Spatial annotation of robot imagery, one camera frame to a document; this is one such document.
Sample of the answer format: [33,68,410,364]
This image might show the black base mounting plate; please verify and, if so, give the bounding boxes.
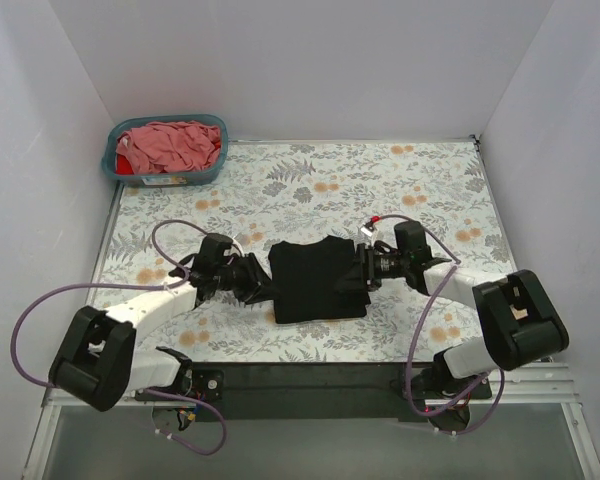
[134,362,494,424]

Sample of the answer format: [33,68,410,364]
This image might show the floral patterned table cover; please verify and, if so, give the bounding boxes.
[89,141,514,362]

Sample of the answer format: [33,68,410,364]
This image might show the teal plastic laundry basket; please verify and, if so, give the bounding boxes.
[101,114,229,187]

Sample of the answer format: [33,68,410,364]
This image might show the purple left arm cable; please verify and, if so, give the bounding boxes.
[9,219,229,456]

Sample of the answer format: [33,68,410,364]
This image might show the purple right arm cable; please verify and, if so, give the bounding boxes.
[367,214,506,437]

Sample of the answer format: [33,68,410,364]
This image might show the black t-shirt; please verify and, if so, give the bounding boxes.
[268,236,370,325]

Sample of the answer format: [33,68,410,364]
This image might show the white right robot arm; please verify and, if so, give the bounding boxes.
[335,218,570,398]

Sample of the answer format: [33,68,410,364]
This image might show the red t-shirt in basket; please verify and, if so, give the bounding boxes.
[115,154,134,176]

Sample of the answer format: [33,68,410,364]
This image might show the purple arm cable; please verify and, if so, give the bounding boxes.
[9,219,229,456]
[367,214,506,437]

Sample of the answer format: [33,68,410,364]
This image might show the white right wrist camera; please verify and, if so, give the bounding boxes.
[359,220,377,239]

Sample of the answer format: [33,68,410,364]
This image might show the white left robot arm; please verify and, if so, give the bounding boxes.
[48,233,279,411]

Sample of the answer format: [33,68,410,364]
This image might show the pink crumpled t-shirt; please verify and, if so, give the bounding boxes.
[114,121,222,175]

